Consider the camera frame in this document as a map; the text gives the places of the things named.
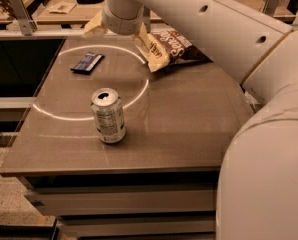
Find grey drawer cabinet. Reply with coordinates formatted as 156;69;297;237
25;170;218;240

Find tan paper packet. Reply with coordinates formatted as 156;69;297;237
47;2;76;14

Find right metal bracket post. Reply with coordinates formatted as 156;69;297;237
262;0;285;17

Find left metal bracket post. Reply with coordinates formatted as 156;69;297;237
9;0;37;36

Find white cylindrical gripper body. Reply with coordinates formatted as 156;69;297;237
102;5;144;35

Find brown and cream chip bag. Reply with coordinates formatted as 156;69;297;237
137;29;210;72

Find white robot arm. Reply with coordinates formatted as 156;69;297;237
84;0;298;240

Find blue rxbar blueberry wrapper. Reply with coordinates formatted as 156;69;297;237
70;52;104;74

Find silver 7up soda can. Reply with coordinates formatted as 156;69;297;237
91;88;126;144

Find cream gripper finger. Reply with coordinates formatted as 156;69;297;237
133;24;150;53
84;12;108;36

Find metal bracket post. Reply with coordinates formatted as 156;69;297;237
262;0;285;17
9;0;37;36

